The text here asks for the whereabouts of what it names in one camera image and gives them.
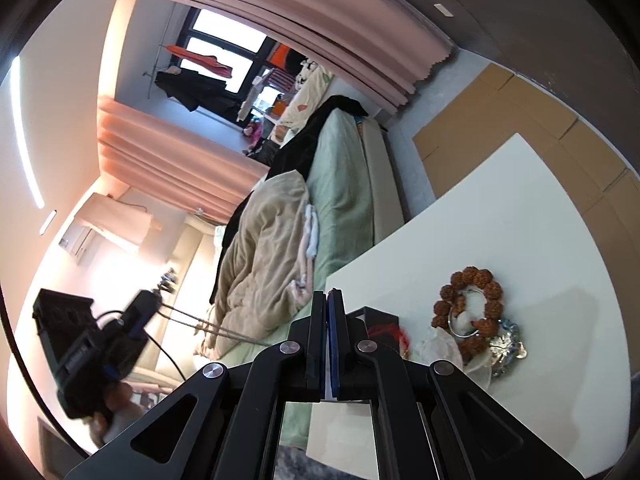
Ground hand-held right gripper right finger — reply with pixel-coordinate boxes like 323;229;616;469
327;288;583;480

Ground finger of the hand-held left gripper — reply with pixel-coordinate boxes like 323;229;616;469
120;289;163;342

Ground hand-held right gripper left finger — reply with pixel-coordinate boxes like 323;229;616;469
62;290;331;480

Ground black jewelry box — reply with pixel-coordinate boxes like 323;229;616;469
350;306;408;361

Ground clear plastic bag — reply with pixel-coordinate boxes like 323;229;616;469
410;327;493;391

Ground silver bangle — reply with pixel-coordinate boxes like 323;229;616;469
448;287;488;338

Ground brown bead bracelet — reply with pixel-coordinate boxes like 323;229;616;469
432;267;503;353

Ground silver blue jewelry piece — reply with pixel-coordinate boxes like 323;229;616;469
487;317;526;378

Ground person's left hand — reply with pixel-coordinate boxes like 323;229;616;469
87;380;146;448

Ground beige headboard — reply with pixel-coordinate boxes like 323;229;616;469
122;220;221;391

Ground white air conditioner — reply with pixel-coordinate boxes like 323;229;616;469
57;225;98;266

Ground white hanging cloth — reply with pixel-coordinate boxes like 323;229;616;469
75;192;163;253

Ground pale pillow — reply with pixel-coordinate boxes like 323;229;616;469
212;225;231;261

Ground beige duvet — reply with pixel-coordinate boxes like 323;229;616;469
192;170;326;361

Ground white folded cloth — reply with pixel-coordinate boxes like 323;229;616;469
297;204;321;261

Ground grey fluffy rug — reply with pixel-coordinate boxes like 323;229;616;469
272;442;381;480

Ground bed with green sheet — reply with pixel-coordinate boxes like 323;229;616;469
192;107;406;451

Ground pink curtain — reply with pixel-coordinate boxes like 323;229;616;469
97;96;271;226
122;0;456;108

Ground black garment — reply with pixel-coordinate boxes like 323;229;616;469
207;94;371;306

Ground white low table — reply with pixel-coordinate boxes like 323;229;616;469
305;132;631;478

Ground ceiling light strip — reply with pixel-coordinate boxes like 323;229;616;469
10;55;46;208

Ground black hanging clothes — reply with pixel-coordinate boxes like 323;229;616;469
155;67;246;113

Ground cream printed blanket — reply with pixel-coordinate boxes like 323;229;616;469
272;57;336;143

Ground orange hanging garment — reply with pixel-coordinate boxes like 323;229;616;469
165;45;233;78

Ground orange storage box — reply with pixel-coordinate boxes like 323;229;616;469
272;45;301;73

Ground brown cardboard sheets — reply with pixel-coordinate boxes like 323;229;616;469
412;62;640;321

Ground black framed window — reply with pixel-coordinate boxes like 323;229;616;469
170;7;296;126

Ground dark brown wardrobe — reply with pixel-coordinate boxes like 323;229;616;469
370;0;640;171

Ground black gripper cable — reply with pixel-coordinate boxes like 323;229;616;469
95;310;188;383

